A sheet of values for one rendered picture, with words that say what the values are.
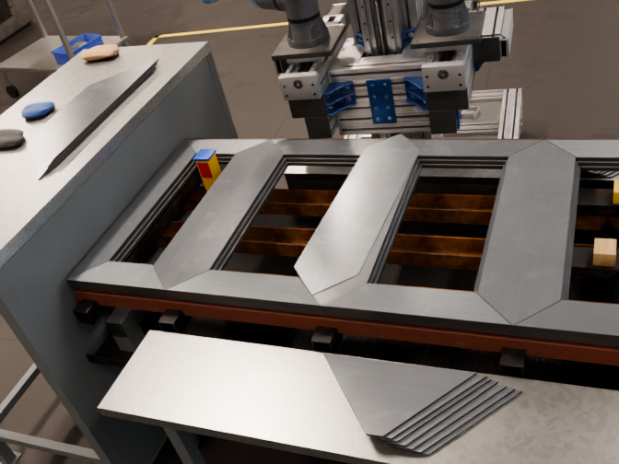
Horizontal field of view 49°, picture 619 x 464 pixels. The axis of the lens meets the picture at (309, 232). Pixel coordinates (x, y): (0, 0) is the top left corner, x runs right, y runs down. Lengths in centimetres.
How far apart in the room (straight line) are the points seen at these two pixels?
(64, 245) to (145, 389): 55
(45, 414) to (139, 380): 124
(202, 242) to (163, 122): 64
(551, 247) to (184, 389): 94
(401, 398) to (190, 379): 54
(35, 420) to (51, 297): 102
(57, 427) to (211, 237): 124
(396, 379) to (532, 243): 48
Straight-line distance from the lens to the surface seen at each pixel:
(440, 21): 236
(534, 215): 182
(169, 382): 176
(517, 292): 162
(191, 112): 262
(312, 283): 171
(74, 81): 279
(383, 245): 179
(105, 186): 222
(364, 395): 153
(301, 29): 247
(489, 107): 361
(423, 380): 153
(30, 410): 306
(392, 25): 250
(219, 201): 212
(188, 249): 196
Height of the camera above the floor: 198
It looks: 37 degrees down
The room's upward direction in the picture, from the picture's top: 15 degrees counter-clockwise
